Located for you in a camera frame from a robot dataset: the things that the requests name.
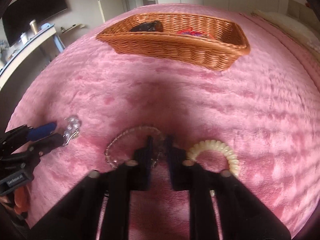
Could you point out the woven wicker basket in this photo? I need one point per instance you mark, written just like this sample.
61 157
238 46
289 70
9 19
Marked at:
209 42

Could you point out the flower bouquet vase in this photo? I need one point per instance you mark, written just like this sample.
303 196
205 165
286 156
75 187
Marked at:
4 50

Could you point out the white dotted pillow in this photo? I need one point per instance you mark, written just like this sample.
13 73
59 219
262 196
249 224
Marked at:
302 33

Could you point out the person's left hand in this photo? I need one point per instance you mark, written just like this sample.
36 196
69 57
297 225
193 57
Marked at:
20 203

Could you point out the white cup on desk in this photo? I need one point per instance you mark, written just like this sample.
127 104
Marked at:
24 38

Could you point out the black wall television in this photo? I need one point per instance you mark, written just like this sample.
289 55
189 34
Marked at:
20 13

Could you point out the small wooden wall shelf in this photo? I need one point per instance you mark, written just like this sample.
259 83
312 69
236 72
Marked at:
79 25

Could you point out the beige upholstered headboard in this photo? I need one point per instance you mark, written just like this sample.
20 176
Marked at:
301 12

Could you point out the gold thermos bottle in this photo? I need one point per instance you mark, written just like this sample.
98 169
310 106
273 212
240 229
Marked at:
34 27

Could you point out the black hair accessory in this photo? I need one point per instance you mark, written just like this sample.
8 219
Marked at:
155 26

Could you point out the pink quilted bedspread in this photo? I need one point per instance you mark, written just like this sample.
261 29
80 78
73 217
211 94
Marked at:
265 107

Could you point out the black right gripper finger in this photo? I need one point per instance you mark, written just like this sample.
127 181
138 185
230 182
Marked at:
220 206
98 206
47 144

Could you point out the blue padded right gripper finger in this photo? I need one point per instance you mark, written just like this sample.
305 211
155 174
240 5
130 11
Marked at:
41 132

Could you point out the white blue desk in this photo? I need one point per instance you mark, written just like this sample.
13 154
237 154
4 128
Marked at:
22 69

